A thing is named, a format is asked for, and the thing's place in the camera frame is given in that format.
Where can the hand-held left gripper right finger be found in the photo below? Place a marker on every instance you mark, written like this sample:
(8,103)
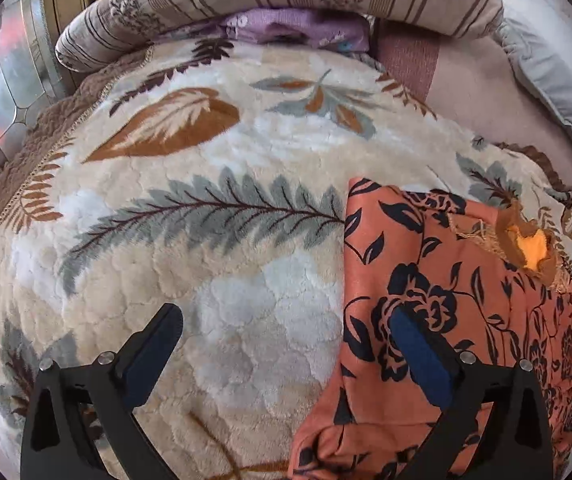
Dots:
(423,360)

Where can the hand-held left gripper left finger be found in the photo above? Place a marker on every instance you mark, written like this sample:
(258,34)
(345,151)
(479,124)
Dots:
(145,365)

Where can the orange floral print garment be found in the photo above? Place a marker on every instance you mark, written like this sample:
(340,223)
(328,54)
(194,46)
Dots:
(441,270)

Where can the leaf print plush blanket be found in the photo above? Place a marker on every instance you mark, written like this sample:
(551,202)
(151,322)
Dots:
(246,240)

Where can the grey pillow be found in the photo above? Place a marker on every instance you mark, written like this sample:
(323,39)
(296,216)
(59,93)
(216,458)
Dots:
(556,90)

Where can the brown quilted bed cover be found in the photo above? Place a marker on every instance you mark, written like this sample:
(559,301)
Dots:
(40,125)

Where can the pink bed sheet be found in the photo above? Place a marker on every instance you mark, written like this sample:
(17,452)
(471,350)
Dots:
(476,90)

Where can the decorated glass door panel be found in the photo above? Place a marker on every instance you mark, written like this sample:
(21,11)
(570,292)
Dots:
(10,60)

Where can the purple floral cloth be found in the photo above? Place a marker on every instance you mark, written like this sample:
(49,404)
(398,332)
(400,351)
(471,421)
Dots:
(291,25)

